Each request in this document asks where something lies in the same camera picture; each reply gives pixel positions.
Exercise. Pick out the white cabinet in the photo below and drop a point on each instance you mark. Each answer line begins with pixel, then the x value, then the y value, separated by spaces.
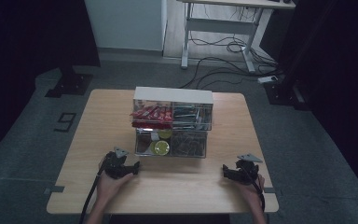
pixel 124 25

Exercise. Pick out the large yellow-green lidded cup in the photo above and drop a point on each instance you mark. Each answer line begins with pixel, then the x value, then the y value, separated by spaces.
pixel 160 147

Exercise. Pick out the person's left hand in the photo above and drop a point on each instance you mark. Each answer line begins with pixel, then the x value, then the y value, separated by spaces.
pixel 108 186

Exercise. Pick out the pile of dark sachets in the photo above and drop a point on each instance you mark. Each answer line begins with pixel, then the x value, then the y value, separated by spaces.
pixel 191 116

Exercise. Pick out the white power strip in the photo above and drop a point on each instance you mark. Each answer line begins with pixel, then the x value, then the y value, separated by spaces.
pixel 268 79

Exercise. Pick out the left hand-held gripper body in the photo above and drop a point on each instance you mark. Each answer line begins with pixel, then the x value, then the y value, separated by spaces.
pixel 115 166

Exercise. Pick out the grey floor tape strip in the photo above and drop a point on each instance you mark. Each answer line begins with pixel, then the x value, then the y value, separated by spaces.
pixel 54 189

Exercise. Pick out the white desk frame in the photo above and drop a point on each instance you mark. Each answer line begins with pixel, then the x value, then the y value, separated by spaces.
pixel 217 25

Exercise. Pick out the clear drawer organiser white top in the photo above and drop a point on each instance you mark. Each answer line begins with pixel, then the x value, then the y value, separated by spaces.
pixel 174 95

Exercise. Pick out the black floor tape mark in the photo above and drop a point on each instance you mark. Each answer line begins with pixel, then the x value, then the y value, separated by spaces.
pixel 64 122

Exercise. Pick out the dark curtain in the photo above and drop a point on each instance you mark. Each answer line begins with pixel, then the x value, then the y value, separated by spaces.
pixel 28 46
pixel 338 62

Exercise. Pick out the person's right hand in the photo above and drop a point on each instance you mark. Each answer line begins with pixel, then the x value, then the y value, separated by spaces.
pixel 254 191

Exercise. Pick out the small yellow-green lidded cup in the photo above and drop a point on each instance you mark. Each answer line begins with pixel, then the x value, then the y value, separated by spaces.
pixel 165 133

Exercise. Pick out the pile of red snack packets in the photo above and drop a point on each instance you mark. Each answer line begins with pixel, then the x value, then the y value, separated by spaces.
pixel 152 116

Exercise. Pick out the black stand base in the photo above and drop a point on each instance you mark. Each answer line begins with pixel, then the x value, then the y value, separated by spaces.
pixel 284 93
pixel 71 84

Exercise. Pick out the pile of brown packets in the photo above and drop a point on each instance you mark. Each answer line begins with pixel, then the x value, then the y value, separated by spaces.
pixel 189 146

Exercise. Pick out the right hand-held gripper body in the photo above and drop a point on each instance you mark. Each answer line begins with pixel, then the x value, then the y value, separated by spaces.
pixel 248 171

